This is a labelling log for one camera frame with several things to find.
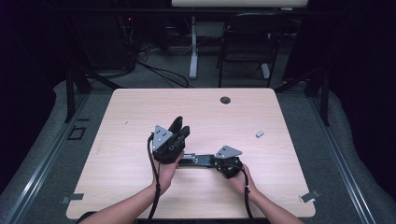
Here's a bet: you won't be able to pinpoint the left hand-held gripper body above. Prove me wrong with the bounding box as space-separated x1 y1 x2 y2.
151 124 187 165

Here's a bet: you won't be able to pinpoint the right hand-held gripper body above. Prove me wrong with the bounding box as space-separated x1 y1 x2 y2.
212 145 245 180

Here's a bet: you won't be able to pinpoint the black stapler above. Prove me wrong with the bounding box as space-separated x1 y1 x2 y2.
177 152 219 169

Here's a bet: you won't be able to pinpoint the person's right hand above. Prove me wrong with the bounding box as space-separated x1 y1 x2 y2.
226 163 260 203

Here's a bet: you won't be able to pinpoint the person's left hand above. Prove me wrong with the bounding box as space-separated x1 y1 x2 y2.
151 151 186 194

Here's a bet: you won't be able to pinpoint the white desk leg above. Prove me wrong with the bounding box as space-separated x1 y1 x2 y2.
189 15 200 80

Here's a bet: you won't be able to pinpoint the grey tape piece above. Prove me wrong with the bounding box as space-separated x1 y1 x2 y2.
298 189 321 203
60 192 85 205

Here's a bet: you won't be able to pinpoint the white desk foot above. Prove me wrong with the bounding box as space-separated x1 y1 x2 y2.
261 63 272 80

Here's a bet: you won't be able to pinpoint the black metal stand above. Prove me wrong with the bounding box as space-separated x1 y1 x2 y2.
64 64 123 124
274 65 332 127

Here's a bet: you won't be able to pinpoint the dark equipment with red light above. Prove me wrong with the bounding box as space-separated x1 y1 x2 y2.
73 12 139 72

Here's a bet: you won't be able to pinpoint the black chair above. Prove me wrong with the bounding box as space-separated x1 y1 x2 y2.
217 12 289 89

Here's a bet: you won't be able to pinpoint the white desk top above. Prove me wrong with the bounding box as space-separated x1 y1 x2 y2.
171 0 309 8

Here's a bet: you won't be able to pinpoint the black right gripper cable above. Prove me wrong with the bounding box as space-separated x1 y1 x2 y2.
239 166 255 224

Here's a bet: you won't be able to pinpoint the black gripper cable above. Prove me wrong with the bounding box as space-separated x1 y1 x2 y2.
239 166 255 224
147 133 163 224

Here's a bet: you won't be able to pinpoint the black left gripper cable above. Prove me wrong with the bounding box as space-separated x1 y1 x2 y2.
147 133 163 224

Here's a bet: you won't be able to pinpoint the black floor cables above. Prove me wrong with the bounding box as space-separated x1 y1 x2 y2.
135 46 191 89

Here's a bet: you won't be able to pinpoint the metal floor rail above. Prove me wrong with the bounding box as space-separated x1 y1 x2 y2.
307 95 378 224
2 92 92 224

